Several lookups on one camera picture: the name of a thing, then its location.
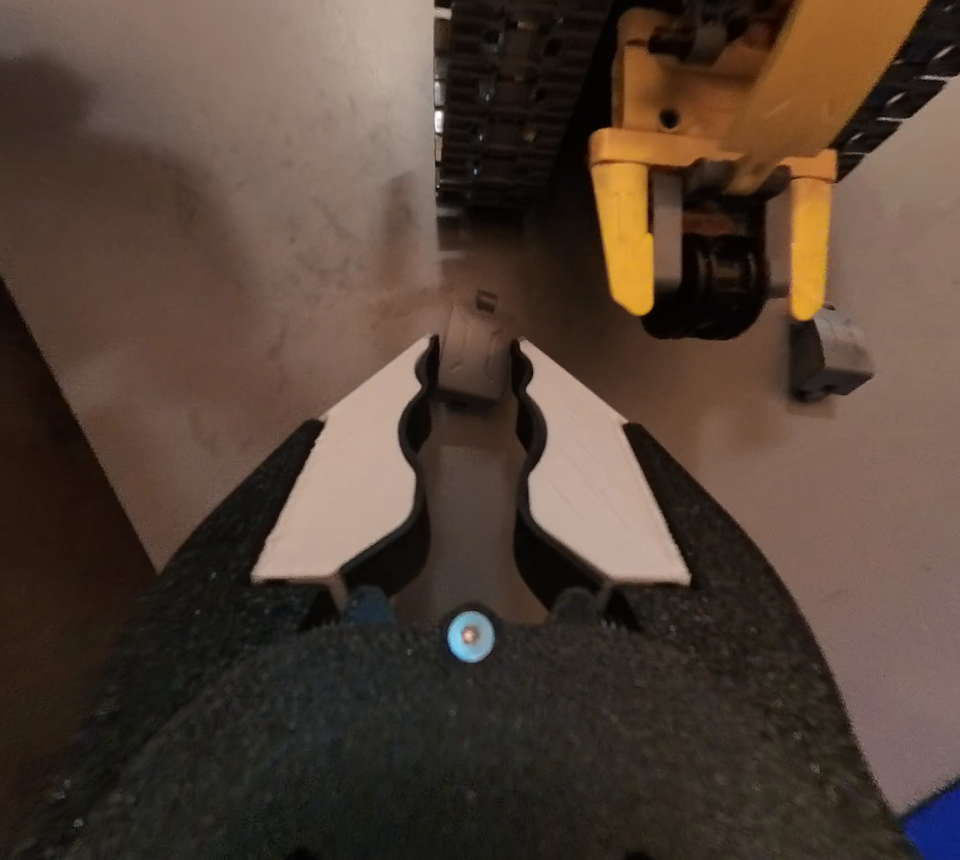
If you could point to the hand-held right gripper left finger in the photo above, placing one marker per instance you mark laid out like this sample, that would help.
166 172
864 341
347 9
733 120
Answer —
349 492

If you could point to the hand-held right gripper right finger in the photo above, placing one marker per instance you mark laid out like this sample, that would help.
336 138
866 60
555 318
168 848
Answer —
600 492

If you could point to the small grey curved panel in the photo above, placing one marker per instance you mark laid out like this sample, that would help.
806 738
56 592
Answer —
840 350
476 365

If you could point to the yellow black toy tracked vehicle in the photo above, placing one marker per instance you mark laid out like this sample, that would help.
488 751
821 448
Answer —
652 72

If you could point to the blue object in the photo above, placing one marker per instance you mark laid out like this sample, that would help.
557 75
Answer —
937 834

